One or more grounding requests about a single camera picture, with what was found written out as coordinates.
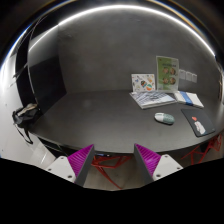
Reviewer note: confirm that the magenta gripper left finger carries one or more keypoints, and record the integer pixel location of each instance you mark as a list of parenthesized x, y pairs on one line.
[(73, 168)]

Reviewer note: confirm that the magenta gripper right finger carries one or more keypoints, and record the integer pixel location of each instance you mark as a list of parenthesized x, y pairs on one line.
[(154, 166)]

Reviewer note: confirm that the green white computer mouse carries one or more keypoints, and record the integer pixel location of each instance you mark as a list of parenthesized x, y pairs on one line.
[(164, 118)]

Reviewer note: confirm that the striped grey magazine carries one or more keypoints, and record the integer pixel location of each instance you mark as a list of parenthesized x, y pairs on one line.
[(151, 99)]

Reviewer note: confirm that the white blue booklet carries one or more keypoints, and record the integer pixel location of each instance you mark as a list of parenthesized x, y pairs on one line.
[(188, 98)]

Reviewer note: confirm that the white sticker card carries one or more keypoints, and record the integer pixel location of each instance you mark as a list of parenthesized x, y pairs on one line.
[(143, 82)]

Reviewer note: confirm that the green standing poster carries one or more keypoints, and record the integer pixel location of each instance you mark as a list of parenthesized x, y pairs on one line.
[(167, 74)]

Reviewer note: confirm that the red chair frame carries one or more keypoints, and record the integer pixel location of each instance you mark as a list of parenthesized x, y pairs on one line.
[(202, 150), (102, 163)]

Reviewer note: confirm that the red right chair frame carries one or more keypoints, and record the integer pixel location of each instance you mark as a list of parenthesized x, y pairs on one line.
[(202, 150)]

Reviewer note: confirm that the white wall switch plates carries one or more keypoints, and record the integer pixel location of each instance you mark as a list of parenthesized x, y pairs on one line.
[(186, 75)]

